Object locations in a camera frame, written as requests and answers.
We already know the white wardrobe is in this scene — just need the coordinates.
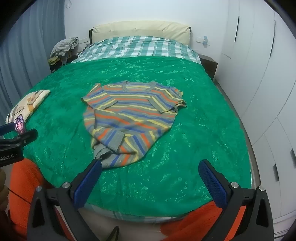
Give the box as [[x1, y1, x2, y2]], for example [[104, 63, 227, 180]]
[[218, 0, 296, 223]]

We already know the smartphone with lit screen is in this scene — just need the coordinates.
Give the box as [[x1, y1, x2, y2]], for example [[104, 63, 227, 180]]
[[14, 113, 25, 135]]

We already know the dark wooden nightstand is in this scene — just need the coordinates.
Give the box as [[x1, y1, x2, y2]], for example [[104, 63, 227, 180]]
[[199, 54, 218, 81]]

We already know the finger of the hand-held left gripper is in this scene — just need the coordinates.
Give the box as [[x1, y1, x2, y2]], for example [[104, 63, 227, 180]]
[[0, 123, 15, 136], [0, 129, 39, 149]]

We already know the green white checked pillow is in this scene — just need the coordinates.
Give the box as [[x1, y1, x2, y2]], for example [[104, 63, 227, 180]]
[[70, 35, 201, 64]]

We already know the pile of grey clothes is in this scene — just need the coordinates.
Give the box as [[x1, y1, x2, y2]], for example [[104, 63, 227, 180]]
[[50, 37, 79, 57]]

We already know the striped knit sweater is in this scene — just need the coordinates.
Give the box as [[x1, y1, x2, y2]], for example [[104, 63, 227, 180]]
[[81, 80, 187, 168]]

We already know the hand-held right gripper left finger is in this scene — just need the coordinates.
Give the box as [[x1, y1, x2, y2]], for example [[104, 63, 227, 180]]
[[27, 159, 102, 241]]

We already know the cream printed pillow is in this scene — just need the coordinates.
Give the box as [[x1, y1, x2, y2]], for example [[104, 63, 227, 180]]
[[5, 89, 51, 127]]

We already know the orange fleece garment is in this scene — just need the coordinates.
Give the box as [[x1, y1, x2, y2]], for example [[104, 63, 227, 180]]
[[8, 158, 251, 241]]

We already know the person's left hand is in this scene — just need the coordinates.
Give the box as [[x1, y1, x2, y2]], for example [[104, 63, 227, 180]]
[[0, 169, 10, 212]]

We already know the grey blue curtain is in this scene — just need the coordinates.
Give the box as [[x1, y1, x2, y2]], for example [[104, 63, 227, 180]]
[[0, 10, 66, 109]]

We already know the green floral blanket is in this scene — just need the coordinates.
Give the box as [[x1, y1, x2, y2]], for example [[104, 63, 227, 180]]
[[21, 56, 252, 215]]

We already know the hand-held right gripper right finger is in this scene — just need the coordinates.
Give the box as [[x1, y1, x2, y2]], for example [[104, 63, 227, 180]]
[[198, 159, 275, 241]]

